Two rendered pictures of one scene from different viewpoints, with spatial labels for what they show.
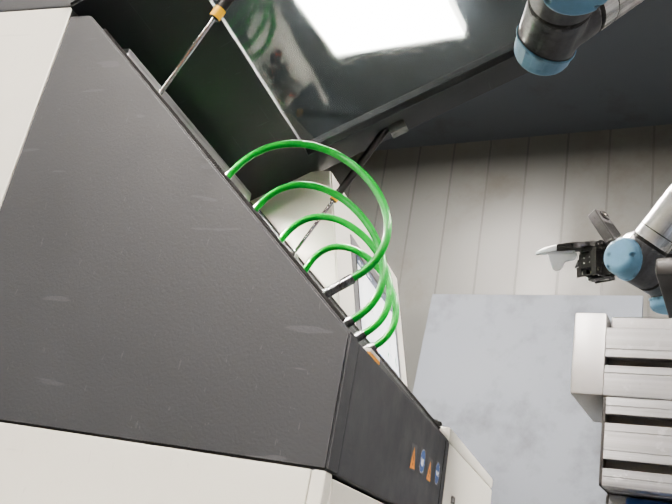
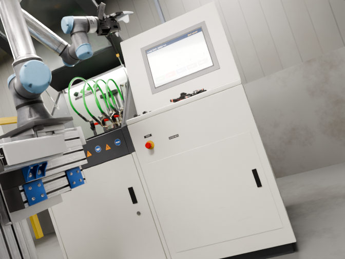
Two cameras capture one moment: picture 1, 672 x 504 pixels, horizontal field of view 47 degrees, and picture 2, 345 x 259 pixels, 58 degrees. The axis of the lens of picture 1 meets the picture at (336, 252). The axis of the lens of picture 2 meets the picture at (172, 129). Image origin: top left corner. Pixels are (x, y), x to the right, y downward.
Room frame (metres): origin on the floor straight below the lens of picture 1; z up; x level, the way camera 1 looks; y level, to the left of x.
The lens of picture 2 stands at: (1.58, -2.14, 0.80)
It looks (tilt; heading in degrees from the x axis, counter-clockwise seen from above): 1 degrees up; 84
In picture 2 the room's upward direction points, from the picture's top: 19 degrees counter-clockwise
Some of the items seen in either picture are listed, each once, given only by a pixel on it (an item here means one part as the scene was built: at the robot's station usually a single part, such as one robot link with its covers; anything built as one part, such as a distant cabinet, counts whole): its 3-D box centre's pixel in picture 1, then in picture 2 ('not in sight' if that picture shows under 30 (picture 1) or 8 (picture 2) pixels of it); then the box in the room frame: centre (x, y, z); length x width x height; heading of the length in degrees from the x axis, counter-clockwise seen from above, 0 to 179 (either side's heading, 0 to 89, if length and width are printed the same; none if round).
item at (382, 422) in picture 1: (391, 450); (82, 155); (1.22, -0.14, 0.87); 0.62 x 0.04 x 0.16; 159
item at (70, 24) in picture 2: not in sight; (75, 25); (1.47, -0.69, 1.43); 0.11 x 0.08 x 0.09; 34
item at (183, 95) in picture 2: not in sight; (188, 94); (1.94, -0.32, 1.01); 0.23 x 0.11 x 0.06; 159
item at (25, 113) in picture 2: not in sight; (33, 115); (1.18, -0.72, 1.09); 0.15 x 0.15 x 0.10
